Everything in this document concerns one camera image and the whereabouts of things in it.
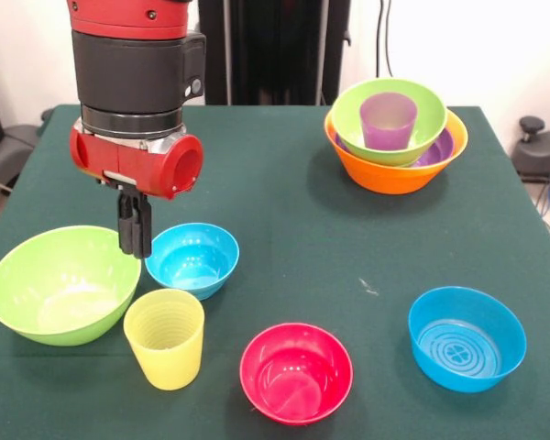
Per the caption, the dark green tablecloth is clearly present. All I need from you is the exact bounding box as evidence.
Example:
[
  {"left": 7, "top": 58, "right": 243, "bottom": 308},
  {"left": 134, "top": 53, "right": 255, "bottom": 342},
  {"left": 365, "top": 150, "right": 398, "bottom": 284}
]
[{"left": 0, "top": 104, "right": 550, "bottom": 440}]

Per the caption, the large orange bowl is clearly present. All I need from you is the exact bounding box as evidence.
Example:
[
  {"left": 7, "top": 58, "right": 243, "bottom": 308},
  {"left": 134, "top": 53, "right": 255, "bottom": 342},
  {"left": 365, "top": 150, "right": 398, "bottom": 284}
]
[{"left": 324, "top": 107, "right": 469, "bottom": 196}]

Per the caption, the large green bowl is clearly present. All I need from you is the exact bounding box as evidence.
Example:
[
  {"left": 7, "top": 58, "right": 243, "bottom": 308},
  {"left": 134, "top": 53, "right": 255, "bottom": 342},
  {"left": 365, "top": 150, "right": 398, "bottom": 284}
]
[
  {"left": 330, "top": 78, "right": 449, "bottom": 167},
  {"left": 0, "top": 225, "right": 142, "bottom": 347}
]

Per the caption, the small light blue bowl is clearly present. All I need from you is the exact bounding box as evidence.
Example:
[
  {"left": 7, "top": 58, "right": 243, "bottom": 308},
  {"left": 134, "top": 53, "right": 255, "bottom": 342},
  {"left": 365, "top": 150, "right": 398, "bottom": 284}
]
[{"left": 144, "top": 222, "right": 240, "bottom": 302}]

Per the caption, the blue bowl with ribbed bottom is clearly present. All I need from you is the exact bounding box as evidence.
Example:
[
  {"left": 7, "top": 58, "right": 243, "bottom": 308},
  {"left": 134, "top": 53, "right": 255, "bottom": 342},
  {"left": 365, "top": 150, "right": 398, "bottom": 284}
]
[{"left": 408, "top": 286, "right": 528, "bottom": 394}]

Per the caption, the grey chair base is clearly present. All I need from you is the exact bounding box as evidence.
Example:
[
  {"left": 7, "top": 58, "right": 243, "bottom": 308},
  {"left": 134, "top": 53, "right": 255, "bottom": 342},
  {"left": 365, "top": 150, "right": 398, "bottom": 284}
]
[{"left": 0, "top": 123, "right": 42, "bottom": 196}]

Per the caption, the purple bowl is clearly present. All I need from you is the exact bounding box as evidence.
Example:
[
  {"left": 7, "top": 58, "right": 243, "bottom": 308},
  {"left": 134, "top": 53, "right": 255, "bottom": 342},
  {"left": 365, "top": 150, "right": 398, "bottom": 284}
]
[{"left": 334, "top": 127, "right": 456, "bottom": 169}]

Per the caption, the purple cup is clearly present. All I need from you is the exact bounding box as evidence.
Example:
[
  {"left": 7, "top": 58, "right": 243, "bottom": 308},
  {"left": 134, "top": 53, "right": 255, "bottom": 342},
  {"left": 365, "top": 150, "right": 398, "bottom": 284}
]
[{"left": 359, "top": 92, "right": 418, "bottom": 151}]

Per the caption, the black hanging cable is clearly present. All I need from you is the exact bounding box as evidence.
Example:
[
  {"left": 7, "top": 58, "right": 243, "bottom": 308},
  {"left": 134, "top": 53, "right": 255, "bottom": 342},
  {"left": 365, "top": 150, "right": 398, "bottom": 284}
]
[{"left": 373, "top": 0, "right": 395, "bottom": 82}]

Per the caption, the yellow ribbed cup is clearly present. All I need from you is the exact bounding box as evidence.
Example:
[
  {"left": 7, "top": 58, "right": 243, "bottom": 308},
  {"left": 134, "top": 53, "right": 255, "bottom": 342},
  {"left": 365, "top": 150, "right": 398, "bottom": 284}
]
[{"left": 123, "top": 288, "right": 206, "bottom": 391}]

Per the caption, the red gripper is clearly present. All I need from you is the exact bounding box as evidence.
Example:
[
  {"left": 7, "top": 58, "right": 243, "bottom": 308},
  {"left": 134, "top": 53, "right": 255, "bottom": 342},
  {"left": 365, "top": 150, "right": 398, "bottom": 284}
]
[{"left": 69, "top": 126, "right": 205, "bottom": 260}]

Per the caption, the red bowl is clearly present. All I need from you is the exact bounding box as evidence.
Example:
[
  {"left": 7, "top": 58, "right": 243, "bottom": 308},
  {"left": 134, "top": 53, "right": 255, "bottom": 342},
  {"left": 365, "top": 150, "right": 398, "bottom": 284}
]
[{"left": 239, "top": 323, "right": 355, "bottom": 426}]

